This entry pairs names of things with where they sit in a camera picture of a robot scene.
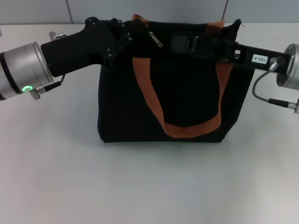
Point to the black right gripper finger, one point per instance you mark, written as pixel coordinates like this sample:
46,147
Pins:
181,44

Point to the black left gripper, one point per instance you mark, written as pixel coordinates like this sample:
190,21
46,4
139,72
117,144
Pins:
81,49

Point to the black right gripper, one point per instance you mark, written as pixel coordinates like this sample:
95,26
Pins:
257,58

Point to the silver zipper pull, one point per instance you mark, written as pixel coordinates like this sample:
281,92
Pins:
156,39

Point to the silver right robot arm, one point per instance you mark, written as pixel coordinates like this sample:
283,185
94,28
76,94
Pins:
290,67

